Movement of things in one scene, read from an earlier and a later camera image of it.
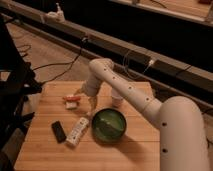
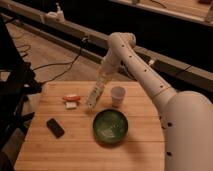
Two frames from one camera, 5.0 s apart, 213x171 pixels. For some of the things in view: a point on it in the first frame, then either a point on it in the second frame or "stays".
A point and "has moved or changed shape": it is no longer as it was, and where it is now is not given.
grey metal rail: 173,78 stays
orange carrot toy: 72,98 stays
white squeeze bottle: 77,131 has moved or changed shape
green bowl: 108,125 stays
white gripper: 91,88 to 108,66
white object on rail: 55,16 stays
